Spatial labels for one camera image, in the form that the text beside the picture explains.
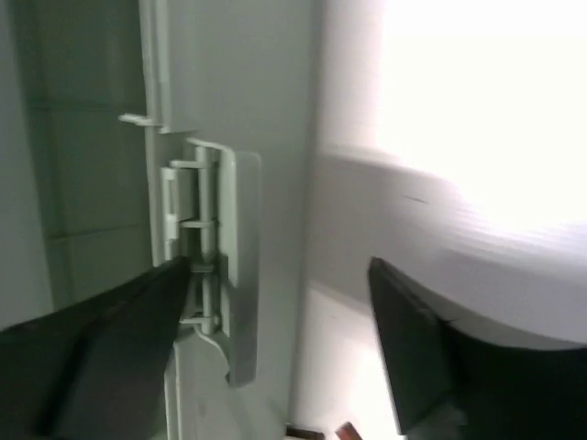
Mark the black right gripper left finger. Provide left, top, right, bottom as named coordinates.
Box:
left=1, top=257, right=192, bottom=439

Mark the green plastic toolbox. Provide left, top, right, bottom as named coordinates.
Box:
left=1, top=1, right=320, bottom=439

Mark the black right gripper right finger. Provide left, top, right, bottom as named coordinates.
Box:
left=368, top=258, right=586, bottom=439

